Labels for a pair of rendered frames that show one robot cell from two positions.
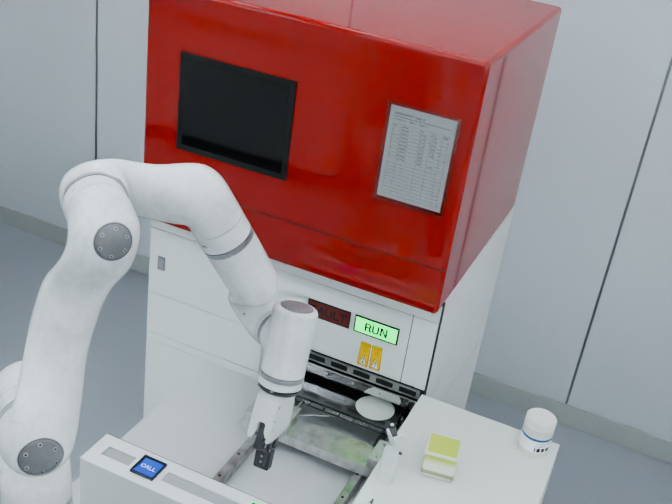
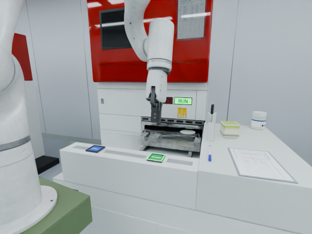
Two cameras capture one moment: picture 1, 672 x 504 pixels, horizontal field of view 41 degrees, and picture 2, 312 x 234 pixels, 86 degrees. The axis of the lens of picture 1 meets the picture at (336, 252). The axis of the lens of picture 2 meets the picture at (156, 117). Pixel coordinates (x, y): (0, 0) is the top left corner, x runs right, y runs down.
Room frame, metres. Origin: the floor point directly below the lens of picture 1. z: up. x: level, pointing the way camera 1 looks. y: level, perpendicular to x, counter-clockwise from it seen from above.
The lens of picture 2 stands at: (0.79, 0.11, 1.24)
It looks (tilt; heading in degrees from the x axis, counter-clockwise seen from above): 13 degrees down; 357
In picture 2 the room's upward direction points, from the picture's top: straight up
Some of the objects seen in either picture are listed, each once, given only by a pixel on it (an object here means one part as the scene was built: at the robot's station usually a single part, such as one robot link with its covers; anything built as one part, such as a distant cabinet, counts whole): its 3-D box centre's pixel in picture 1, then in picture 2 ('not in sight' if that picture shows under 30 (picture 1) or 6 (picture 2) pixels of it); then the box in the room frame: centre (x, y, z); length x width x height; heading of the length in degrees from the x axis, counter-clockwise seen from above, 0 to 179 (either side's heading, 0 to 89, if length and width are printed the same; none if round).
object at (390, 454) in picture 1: (393, 451); (211, 125); (1.53, -0.18, 1.03); 0.06 x 0.04 x 0.13; 160
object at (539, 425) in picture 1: (537, 433); (258, 120); (1.69, -0.52, 1.01); 0.07 x 0.07 x 0.10
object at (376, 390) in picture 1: (335, 386); (170, 129); (1.92, -0.05, 0.89); 0.44 x 0.02 x 0.10; 70
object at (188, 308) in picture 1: (282, 321); (147, 110); (1.99, 0.11, 1.02); 0.81 x 0.03 x 0.40; 70
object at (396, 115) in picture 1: (355, 109); (159, 44); (2.29, 0.00, 1.52); 0.81 x 0.75 x 0.60; 70
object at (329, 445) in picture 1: (314, 439); (168, 143); (1.73, -0.02, 0.87); 0.36 x 0.08 x 0.03; 70
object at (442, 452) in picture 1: (441, 457); (229, 129); (1.57, -0.30, 1.00); 0.07 x 0.07 x 0.07; 79
